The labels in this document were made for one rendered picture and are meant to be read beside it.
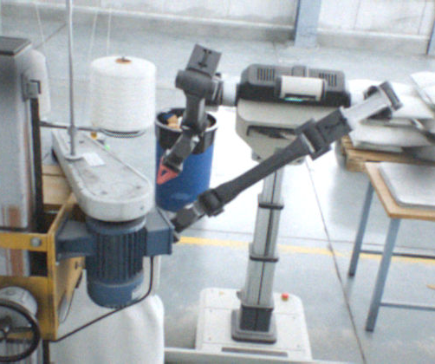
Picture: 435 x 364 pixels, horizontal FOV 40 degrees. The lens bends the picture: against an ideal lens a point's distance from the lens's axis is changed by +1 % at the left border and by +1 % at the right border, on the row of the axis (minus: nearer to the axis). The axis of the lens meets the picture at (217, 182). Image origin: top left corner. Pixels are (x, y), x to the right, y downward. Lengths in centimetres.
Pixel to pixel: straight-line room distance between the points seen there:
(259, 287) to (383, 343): 97
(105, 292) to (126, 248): 14
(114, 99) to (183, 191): 275
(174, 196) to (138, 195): 278
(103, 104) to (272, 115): 79
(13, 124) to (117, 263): 44
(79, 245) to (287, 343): 153
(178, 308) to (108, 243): 192
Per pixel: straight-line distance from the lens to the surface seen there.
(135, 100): 149
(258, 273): 265
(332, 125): 171
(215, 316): 294
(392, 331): 353
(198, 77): 157
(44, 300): 156
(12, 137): 137
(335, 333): 341
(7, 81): 133
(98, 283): 158
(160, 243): 157
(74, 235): 152
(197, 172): 415
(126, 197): 144
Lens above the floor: 209
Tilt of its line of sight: 26 degrees down
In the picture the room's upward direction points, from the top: 5 degrees clockwise
